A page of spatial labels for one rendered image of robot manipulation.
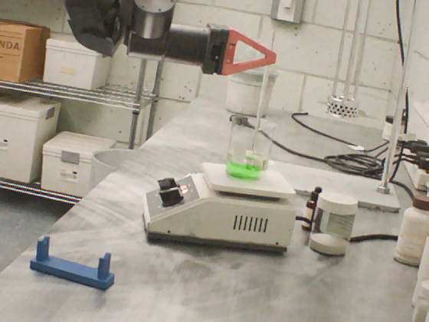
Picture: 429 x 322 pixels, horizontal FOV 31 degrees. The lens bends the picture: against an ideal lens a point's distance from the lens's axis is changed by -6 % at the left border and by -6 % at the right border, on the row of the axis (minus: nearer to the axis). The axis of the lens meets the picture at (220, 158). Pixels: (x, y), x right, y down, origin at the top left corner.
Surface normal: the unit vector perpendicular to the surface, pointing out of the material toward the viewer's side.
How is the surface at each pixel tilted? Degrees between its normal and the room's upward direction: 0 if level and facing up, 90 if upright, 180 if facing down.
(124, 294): 0
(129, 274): 0
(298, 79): 89
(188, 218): 90
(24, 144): 92
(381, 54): 90
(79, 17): 137
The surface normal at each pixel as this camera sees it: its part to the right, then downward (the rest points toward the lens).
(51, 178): -0.09, 0.25
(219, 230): 0.14, 0.24
